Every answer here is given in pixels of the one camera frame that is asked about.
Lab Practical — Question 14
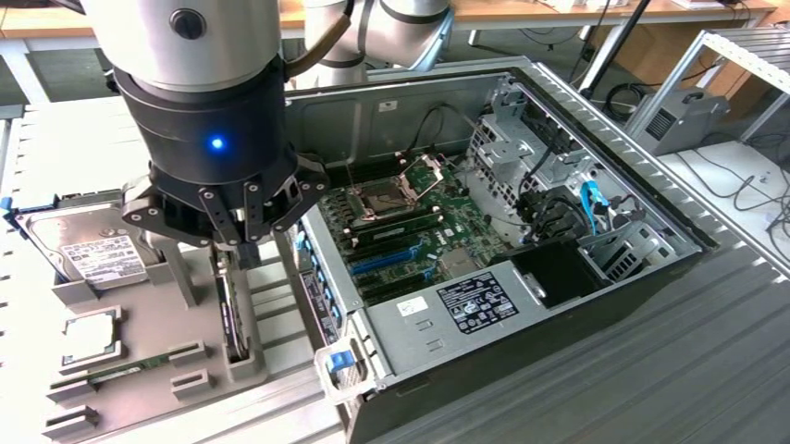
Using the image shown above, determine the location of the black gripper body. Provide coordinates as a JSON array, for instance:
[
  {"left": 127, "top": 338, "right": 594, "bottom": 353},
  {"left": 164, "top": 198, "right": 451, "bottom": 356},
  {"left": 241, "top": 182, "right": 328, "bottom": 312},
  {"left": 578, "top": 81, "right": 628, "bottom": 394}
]
[{"left": 108, "top": 58, "right": 304, "bottom": 242}]

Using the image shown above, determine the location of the black RAM slot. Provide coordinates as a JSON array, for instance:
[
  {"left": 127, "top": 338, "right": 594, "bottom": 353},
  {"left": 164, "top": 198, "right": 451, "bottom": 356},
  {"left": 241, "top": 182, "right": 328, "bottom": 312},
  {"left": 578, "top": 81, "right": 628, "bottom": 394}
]
[{"left": 323, "top": 159, "right": 408, "bottom": 185}]

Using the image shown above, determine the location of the CPU socket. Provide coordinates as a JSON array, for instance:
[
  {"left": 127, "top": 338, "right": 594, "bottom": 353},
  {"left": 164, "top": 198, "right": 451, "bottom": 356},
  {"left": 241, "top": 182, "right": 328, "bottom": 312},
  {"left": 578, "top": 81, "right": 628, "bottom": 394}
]
[{"left": 344, "top": 182, "right": 408, "bottom": 223}]

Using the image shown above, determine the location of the black RAM stick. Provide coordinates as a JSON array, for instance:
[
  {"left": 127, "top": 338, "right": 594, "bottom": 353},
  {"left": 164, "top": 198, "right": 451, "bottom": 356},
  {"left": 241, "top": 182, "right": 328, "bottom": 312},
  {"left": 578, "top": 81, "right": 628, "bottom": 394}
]
[{"left": 351, "top": 225, "right": 443, "bottom": 246}]

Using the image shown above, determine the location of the metal socket cover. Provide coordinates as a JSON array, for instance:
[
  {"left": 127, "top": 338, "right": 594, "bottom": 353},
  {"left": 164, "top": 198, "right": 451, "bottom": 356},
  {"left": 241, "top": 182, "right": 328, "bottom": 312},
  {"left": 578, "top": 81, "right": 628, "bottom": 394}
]
[{"left": 397, "top": 154, "right": 449, "bottom": 200}]

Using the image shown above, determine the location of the hard disk drive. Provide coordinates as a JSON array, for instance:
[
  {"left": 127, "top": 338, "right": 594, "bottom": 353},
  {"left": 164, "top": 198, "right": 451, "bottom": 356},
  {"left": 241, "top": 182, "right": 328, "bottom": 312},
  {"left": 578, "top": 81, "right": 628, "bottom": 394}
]
[{"left": 14, "top": 198, "right": 165, "bottom": 290}]

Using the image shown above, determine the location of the blue expansion slot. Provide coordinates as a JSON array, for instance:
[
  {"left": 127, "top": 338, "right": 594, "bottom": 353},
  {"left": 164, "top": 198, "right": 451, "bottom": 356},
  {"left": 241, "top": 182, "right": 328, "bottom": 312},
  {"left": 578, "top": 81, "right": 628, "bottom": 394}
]
[{"left": 349, "top": 244, "right": 416, "bottom": 275}]

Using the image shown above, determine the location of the green motherboard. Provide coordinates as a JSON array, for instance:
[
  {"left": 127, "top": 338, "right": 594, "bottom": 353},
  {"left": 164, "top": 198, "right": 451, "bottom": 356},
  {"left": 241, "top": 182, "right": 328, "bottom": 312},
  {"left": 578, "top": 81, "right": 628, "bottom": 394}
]
[{"left": 307, "top": 152, "right": 514, "bottom": 309}]

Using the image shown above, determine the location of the black expansion slot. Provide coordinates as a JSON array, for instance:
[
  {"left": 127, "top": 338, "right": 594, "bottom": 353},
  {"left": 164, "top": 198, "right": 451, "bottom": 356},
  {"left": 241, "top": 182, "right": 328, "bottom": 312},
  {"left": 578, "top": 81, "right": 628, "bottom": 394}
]
[{"left": 356, "top": 272, "right": 428, "bottom": 302}]

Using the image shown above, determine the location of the grey parts rack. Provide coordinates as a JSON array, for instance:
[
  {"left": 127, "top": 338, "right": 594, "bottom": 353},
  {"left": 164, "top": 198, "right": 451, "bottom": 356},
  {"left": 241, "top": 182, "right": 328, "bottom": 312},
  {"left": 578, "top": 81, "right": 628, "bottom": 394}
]
[{"left": 40, "top": 187, "right": 272, "bottom": 440}]

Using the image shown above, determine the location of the chipset heatsink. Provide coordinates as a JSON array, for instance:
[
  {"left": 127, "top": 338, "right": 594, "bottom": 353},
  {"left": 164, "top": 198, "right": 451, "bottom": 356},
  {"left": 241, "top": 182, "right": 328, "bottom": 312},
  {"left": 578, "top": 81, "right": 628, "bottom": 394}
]
[{"left": 437, "top": 252, "right": 481, "bottom": 275}]

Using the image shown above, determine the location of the metal disk bay cage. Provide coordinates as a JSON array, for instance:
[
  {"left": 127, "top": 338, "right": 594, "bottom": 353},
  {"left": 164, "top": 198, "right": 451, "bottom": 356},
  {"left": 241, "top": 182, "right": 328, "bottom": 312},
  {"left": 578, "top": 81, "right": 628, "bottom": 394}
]
[{"left": 468, "top": 76, "right": 598, "bottom": 195}]

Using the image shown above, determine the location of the CPU chip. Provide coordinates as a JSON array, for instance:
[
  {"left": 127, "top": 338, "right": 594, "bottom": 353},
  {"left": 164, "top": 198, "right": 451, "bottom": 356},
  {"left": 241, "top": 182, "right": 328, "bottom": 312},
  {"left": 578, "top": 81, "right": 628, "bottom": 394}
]
[{"left": 60, "top": 314, "right": 119, "bottom": 364}]

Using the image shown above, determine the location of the green RAM stick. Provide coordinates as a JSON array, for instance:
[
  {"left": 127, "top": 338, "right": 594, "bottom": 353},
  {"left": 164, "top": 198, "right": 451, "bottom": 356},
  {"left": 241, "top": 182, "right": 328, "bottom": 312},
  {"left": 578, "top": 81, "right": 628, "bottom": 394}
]
[{"left": 52, "top": 353, "right": 172, "bottom": 388}]

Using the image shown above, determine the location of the grey power supply unit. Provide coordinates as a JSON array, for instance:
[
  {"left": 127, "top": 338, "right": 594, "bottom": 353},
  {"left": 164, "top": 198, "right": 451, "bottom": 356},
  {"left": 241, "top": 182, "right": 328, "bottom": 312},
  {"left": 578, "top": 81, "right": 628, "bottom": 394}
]
[{"left": 363, "top": 261, "right": 548, "bottom": 378}]

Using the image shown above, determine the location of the long wooden desk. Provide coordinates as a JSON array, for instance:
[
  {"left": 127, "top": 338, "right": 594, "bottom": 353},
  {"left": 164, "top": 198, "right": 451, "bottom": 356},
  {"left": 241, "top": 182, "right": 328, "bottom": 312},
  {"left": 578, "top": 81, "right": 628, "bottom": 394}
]
[{"left": 280, "top": 0, "right": 779, "bottom": 47}]

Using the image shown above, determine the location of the open black PC case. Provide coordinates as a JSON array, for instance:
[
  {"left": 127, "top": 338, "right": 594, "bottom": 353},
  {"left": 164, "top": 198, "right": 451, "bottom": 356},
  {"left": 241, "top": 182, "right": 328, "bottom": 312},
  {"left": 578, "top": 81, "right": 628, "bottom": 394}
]
[{"left": 273, "top": 55, "right": 720, "bottom": 444}]

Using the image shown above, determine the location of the black stand pole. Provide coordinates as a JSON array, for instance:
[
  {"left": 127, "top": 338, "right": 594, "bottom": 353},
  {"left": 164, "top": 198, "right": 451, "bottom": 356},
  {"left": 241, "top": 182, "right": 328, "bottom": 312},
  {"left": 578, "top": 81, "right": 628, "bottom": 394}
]
[{"left": 579, "top": 0, "right": 655, "bottom": 101}]

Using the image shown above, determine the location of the grey box device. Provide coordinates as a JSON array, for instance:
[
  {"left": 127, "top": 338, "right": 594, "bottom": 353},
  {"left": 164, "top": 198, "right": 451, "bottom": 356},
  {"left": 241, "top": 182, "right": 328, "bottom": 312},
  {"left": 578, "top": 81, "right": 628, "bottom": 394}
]
[{"left": 640, "top": 86, "right": 731, "bottom": 156}]

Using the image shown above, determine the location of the black looped wire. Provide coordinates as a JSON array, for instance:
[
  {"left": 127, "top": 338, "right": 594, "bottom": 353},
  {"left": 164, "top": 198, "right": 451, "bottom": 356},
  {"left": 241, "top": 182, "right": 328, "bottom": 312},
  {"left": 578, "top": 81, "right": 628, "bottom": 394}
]
[{"left": 413, "top": 104, "right": 473, "bottom": 156}]

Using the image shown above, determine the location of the dark robot arm cable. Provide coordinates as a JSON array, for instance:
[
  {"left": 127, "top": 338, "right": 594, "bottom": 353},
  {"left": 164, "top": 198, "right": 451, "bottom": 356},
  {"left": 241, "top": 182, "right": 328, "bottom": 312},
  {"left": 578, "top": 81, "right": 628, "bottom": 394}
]
[{"left": 287, "top": 0, "right": 356, "bottom": 78}]

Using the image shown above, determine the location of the wooden desk white frame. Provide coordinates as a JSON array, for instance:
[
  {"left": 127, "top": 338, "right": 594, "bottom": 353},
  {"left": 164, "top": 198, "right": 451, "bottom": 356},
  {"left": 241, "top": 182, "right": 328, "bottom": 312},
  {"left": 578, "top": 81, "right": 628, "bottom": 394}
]
[{"left": 0, "top": 0, "right": 104, "bottom": 103}]

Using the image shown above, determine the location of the black cable bundle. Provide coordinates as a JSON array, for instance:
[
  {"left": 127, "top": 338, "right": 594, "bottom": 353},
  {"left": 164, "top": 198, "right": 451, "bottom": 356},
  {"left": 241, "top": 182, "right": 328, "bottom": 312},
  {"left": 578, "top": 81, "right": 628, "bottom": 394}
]
[{"left": 518, "top": 124, "right": 587, "bottom": 237}]

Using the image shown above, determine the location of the white case latch handle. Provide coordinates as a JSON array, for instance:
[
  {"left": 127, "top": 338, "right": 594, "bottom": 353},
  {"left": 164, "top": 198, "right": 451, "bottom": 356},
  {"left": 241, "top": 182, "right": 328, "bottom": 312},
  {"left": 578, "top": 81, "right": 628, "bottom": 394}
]
[{"left": 313, "top": 336, "right": 371, "bottom": 406}]

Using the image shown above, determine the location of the blue wire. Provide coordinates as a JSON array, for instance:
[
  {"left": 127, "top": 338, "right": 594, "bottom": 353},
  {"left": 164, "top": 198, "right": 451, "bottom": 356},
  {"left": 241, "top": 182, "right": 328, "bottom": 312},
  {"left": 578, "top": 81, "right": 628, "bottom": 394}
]
[{"left": 579, "top": 179, "right": 604, "bottom": 238}]

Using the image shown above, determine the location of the black floor cable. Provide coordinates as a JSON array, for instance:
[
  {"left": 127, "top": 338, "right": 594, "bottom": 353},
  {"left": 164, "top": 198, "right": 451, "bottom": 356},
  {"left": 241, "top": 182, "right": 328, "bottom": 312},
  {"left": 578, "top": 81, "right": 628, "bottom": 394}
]
[{"left": 678, "top": 152, "right": 790, "bottom": 232}]

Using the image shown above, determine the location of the aluminium profile frame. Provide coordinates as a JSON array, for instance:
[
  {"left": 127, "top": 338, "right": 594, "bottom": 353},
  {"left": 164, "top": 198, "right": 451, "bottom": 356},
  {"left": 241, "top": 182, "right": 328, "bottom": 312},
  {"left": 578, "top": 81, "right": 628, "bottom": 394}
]
[{"left": 628, "top": 25, "right": 790, "bottom": 154}]

